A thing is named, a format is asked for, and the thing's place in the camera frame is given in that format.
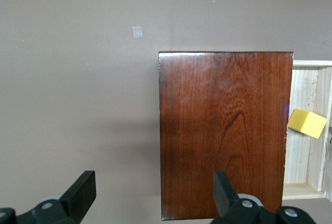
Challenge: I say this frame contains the dark red wooden cabinet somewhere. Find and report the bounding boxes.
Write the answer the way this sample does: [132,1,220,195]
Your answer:
[158,51,294,221]

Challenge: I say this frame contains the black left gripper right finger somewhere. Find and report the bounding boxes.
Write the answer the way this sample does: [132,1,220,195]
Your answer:
[210,171,316,224]

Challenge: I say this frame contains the yellow wooden block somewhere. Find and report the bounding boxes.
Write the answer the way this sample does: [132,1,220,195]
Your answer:
[287,109,328,139]

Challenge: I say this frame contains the light wood drawer white handle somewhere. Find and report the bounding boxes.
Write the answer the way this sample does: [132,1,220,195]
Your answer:
[282,60,332,201]

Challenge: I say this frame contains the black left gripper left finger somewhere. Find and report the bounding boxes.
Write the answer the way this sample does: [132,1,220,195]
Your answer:
[0,171,97,224]

